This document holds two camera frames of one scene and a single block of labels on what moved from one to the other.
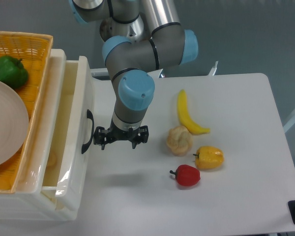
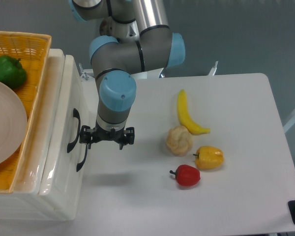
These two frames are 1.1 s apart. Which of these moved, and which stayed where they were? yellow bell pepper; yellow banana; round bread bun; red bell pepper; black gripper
Moved: black gripper
Stayed: yellow banana; red bell pepper; yellow bell pepper; round bread bun
